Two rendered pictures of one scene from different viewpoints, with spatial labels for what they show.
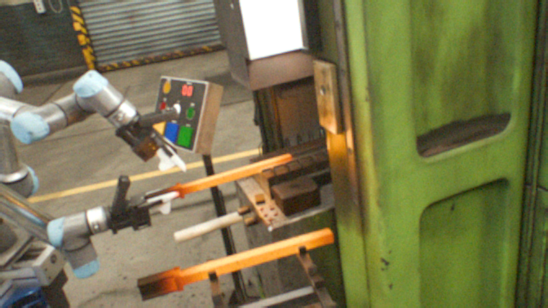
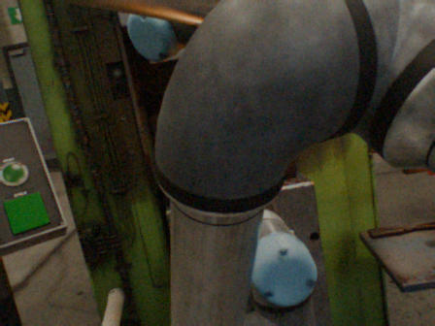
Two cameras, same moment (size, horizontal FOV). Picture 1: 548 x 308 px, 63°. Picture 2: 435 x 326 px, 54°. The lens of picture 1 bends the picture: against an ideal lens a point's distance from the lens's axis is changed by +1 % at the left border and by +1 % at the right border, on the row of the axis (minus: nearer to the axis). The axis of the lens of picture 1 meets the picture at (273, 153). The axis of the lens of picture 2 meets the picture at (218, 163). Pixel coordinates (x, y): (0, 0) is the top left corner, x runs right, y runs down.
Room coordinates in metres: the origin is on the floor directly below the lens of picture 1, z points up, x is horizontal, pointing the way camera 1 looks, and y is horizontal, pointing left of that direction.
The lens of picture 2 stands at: (1.06, 1.11, 1.24)
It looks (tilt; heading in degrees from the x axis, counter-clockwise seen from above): 13 degrees down; 282
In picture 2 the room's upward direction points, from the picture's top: 10 degrees counter-clockwise
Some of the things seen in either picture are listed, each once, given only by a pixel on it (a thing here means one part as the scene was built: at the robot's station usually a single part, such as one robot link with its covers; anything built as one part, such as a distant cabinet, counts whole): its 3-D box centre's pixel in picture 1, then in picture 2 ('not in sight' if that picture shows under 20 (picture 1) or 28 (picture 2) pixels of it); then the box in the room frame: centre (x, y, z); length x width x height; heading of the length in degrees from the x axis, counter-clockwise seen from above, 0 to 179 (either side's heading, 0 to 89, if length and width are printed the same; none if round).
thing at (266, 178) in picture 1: (315, 157); not in sight; (1.36, -0.14, 0.96); 0.42 x 0.20 x 0.09; 107
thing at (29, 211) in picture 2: (186, 136); (26, 213); (1.65, 0.33, 1.01); 0.07 x 0.05 x 0.07; 42
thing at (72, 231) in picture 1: (71, 230); (277, 262); (1.11, 0.61, 0.99); 0.11 x 0.08 x 0.09; 107
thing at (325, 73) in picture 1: (327, 97); not in sight; (1.04, -0.15, 1.27); 0.09 x 0.02 x 0.17; 17
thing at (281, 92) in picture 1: (320, 76); not in sight; (1.35, -0.18, 1.24); 0.30 x 0.07 x 0.06; 107
